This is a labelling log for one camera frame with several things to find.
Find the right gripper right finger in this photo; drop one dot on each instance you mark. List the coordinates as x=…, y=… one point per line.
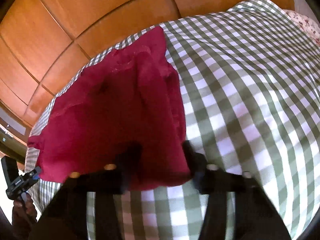
x=234, y=201

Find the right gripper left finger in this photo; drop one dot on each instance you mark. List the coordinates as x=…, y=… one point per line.
x=84, y=207

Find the dark red sweater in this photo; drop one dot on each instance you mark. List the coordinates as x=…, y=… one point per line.
x=131, y=97

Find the left hand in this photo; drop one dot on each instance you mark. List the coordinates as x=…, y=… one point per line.
x=20, y=216

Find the wooden door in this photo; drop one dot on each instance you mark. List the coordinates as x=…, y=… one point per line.
x=14, y=136

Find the wooden wardrobe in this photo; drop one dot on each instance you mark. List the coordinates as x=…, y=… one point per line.
x=45, y=42

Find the floral bed sheet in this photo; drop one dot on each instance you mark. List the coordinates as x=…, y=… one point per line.
x=306, y=25

